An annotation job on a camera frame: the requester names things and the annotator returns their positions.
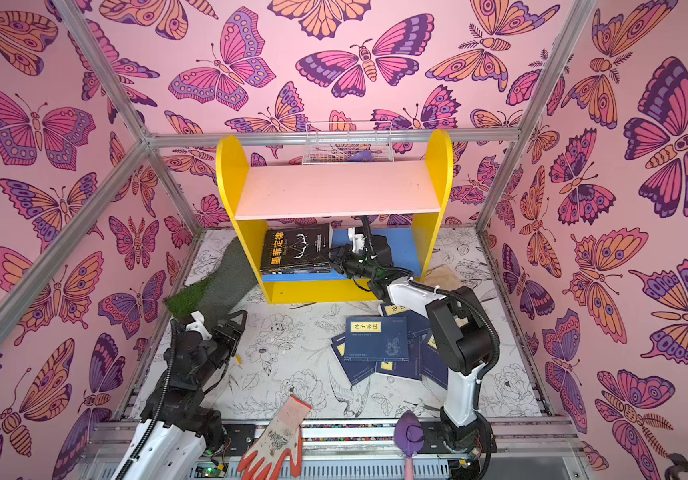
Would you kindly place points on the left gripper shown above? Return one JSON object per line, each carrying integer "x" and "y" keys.
{"x": 233, "y": 333}

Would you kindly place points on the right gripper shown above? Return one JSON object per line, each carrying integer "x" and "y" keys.
{"x": 347, "y": 261}

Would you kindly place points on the black antler cover book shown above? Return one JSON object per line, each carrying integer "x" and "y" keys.
{"x": 302, "y": 245}

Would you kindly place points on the black wolf cover book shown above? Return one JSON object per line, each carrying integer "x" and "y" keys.
{"x": 304, "y": 270}

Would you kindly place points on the purple old man cover book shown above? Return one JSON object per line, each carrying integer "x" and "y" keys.
{"x": 296, "y": 265}

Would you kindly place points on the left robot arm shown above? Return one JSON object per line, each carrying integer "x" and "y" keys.
{"x": 176, "y": 429}

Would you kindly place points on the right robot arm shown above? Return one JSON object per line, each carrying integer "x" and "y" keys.
{"x": 465, "y": 337}

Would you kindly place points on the green artificial grass mat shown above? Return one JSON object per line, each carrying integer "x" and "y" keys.
{"x": 220, "y": 291}

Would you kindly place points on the yellow pink blue bookshelf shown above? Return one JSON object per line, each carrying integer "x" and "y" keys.
{"x": 254, "y": 195}

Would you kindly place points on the top blue thread-bound book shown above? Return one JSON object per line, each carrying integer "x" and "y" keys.
{"x": 376, "y": 339}

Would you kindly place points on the beige work glove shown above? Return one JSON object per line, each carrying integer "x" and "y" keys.
{"x": 443, "y": 277}

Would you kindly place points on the blue book far right-back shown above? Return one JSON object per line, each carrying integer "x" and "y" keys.
{"x": 416, "y": 324}

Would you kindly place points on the purple item in basket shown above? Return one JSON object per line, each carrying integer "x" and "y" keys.
{"x": 361, "y": 156}

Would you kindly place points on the blue book lower left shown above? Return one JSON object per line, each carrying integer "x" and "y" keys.
{"x": 355, "y": 371}

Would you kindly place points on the blue book lower middle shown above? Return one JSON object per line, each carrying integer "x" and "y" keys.
{"x": 402, "y": 369}

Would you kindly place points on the red white work glove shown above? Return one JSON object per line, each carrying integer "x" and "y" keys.
{"x": 282, "y": 439}

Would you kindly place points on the blue book right front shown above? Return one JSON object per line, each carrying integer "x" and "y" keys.
{"x": 432, "y": 364}

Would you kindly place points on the green circuit board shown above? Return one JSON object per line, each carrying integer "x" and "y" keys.
{"x": 210, "y": 470}

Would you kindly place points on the clear wire basket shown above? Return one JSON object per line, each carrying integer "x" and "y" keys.
{"x": 333, "y": 141}

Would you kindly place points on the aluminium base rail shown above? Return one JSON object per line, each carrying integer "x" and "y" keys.
{"x": 525, "y": 448}

